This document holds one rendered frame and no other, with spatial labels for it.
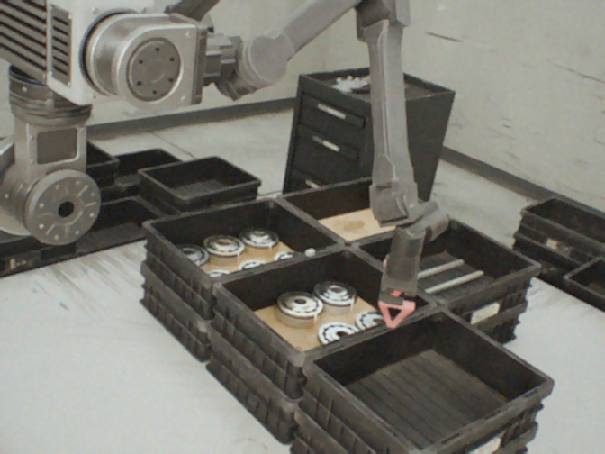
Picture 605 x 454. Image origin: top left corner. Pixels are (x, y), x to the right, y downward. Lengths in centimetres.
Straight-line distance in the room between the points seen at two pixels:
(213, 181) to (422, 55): 267
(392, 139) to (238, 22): 402
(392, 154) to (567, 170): 366
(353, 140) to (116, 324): 170
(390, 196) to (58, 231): 60
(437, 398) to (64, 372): 78
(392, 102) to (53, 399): 89
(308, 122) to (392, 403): 210
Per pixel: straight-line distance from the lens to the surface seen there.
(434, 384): 158
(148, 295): 186
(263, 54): 119
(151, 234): 175
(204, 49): 112
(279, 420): 151
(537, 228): 321
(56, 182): 134
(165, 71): 109
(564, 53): 494
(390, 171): 138
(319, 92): 332
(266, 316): 167
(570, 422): 184
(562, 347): 211
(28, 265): 249
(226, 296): 153
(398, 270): 143
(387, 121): 140
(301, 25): 130
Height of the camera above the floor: 174
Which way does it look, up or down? 26 degrees down
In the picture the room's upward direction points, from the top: 9 degrees clockwise
